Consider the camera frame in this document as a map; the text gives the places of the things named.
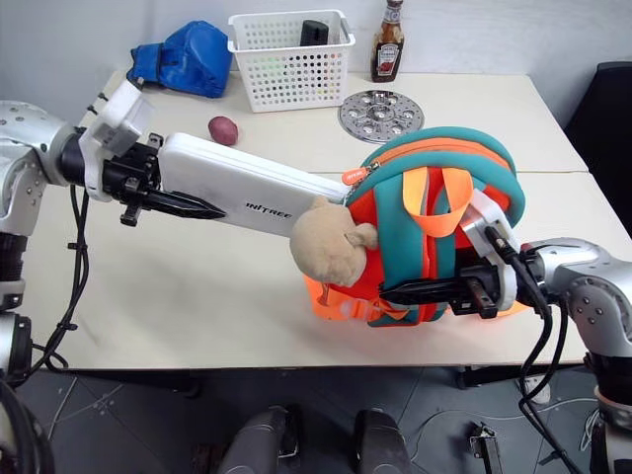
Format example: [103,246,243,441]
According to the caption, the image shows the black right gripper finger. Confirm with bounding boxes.
[378,277,461,305]

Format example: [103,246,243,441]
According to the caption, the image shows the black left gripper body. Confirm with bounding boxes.
[101,133,164,228]

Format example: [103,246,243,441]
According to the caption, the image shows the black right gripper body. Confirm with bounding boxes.
[446,265,501,320]

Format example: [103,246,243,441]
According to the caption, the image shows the long white box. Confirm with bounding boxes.
[157,131,353,239]

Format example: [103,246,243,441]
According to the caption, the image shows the orange and teal backpack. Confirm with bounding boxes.
[301,125,527,329]

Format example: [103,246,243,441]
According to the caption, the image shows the reddish purple potato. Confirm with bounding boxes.
[207,116,240,146]

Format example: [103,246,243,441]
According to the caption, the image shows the blue cloth bag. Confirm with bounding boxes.
[126,20,234,100]

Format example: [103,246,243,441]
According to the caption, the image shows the beige plush toy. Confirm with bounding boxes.
[288,196,380,288]

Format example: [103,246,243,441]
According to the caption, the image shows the white floor plug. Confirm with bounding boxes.
[516,374,552,405]

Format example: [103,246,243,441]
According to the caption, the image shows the white perforated plastic basket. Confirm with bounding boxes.
[227,12,357,115]

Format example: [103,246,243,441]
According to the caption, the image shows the small black floor stand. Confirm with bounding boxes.
[467,422,501,474]

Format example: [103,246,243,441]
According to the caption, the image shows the dark rounded shape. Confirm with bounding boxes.
[354,408,412,474]
[216,404,303,474]

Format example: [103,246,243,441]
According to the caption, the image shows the round metal steamer plate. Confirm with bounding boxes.
[338,90,427,145]

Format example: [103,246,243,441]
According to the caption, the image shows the black object in basket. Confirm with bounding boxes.
[299,19,330,48]

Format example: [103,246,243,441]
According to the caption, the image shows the brown sauce bottle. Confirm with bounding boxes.
[369,0,407,84]

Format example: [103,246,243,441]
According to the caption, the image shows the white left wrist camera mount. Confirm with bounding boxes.
[77,78,155,203]

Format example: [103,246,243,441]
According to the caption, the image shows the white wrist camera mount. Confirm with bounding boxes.
[77,78,155,203]
[458,190,522,313]

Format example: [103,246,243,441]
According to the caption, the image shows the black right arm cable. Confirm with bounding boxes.
[486,221,587,474]

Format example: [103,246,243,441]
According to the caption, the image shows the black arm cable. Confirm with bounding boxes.
[486,221,587,474]
[28,183,92,372]

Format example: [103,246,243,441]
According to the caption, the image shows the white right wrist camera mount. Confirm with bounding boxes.
[458,190,522,313]

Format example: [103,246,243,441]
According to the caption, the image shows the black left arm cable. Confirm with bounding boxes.
[28,183,92,372]

